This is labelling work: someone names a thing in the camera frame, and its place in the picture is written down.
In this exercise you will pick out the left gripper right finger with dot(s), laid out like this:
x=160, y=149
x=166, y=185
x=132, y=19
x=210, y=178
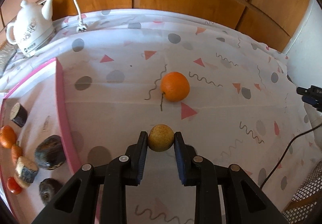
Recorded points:
x=222, y=193

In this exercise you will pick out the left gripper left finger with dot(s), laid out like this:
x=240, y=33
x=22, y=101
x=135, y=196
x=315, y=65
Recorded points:
x=98, y=189

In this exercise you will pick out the dark avocado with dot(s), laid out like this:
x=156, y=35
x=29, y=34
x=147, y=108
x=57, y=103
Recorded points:
x=48, y=188
x=50, y=154

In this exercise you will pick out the small red tomato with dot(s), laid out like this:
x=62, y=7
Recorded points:
x=13, y=186

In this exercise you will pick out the small yellow-brown round fruit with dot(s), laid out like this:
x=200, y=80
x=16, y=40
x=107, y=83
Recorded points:
x=161, y=138

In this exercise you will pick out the orange carrot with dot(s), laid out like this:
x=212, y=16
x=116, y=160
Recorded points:
x=16, y=152

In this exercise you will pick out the dark cut eggplant piece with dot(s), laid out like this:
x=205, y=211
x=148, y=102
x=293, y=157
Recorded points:
x=18, y=115

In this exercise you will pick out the large orange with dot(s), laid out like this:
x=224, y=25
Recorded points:
x=175, y=87

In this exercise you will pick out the woven mesh basket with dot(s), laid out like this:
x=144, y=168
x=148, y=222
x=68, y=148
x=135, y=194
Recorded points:
x=305, y=206

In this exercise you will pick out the pink-rimmed white tray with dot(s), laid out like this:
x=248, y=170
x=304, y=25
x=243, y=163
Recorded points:
x=41, y=93

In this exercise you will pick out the patterned white tablecloth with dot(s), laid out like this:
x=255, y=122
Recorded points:
x=242, y=108

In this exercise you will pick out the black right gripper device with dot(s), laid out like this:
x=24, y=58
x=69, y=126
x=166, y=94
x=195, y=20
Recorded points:
x=312, y=96

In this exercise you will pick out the silver ornate tissue box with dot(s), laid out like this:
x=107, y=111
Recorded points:
x=7, y=52

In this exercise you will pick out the white ceramic electric kettle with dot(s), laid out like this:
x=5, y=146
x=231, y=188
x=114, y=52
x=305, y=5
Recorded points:
x=32, y=27

